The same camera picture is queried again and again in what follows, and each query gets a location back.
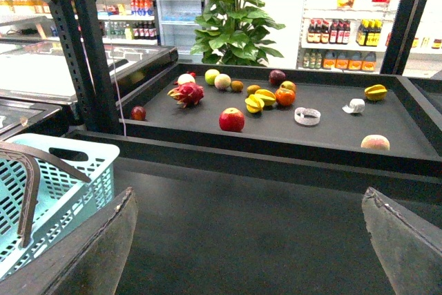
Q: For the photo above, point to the pale peach round fruit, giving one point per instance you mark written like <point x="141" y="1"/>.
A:
<point x="222" y="81"/>

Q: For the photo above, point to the red yellow small apple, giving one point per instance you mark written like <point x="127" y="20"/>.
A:
<point x="289" y="85"/>

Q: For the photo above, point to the yellow starfruit far right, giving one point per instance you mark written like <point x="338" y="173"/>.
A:
<point x="375" y="93"/>

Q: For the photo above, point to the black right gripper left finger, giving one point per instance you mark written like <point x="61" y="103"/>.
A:
<point x="89" y="260"/>

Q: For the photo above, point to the yellow starfruit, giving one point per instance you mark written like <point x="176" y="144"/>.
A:
<point x="375" y="93"/>
<point x="266" y="96"/>
<point x="254" y="104"/>

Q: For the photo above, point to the black display tray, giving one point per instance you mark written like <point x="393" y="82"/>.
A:
<point x="313" y="128"/>

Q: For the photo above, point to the orange persimmon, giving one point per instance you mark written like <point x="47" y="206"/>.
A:
<point x="285" y="97"/>

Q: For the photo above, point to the white foam net crumpled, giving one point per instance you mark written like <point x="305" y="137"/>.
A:
<point x="354" y="106"/>

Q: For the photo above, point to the green apple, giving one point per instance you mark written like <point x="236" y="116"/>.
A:
<point x="210" y="76"/>

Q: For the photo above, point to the brown kiwi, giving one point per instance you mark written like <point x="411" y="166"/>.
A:
<point x="237" y="86"/>
<point x="252" y="89"/>

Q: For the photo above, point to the left store shelf drinks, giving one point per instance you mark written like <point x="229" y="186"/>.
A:
<point x="31" y="19"/>

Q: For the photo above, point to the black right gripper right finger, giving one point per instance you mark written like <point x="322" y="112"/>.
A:
<point x="407" y="246"/>

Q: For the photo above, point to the purple passion fruit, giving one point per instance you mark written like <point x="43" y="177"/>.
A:
<point x="276" y="77"/>

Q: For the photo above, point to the pink dragon fruit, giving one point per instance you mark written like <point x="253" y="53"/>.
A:
<point x="186" y="94"/>

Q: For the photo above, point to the black metal frame post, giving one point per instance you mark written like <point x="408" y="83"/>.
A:
<point x="81" y="40"/>

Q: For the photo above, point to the black right frame post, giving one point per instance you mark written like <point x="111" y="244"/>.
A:
<point x="406" y="23"/>

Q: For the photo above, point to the green potted plant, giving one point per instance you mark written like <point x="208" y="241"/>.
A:
<point x="235" y="32"/>

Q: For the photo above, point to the light blue plastic basket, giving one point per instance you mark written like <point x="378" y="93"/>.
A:
<point x="63" y="201"/>

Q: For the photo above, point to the yellow starfruit behind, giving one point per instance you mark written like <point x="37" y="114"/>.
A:
<point x="266" y="96"/>

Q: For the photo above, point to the white shelf with bottles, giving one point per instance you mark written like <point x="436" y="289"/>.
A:
<point x="346" y="35"/>

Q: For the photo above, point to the brown kiwi right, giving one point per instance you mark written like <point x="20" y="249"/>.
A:
<point x="252" y="89"/>

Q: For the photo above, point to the dark red plum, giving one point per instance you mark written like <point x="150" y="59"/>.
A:
<point x="138" y="113"/>

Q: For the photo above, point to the pale pink peach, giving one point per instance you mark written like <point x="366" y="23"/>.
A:
<point x="376" y="142"/>

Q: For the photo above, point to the glass door refrigerator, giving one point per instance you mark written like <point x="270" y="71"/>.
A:
<point x="176" y="26"/>

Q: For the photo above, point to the yellow starfruit front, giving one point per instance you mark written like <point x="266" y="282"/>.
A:
<point x="254" y="104"/>

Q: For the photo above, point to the brown kiwi left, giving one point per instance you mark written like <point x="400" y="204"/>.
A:
<point x="237" y="86"/>

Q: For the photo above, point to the white dragon fruit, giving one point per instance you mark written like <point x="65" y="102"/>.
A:
<point x="185" y="78"/>

